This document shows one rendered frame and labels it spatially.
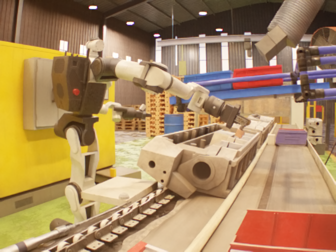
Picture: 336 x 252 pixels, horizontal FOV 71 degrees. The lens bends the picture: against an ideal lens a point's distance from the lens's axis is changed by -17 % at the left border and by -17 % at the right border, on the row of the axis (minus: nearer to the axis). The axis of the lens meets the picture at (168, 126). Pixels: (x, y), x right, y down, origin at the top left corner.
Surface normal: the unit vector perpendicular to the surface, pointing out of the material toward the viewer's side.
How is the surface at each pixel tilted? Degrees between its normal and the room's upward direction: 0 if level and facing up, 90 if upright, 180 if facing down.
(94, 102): 109
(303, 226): 88
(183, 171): 90
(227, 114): 90
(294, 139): 92
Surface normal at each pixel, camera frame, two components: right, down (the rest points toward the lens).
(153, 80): -0.09, -0.03
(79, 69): 0.74, 0.19
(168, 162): -0.41, 0.07
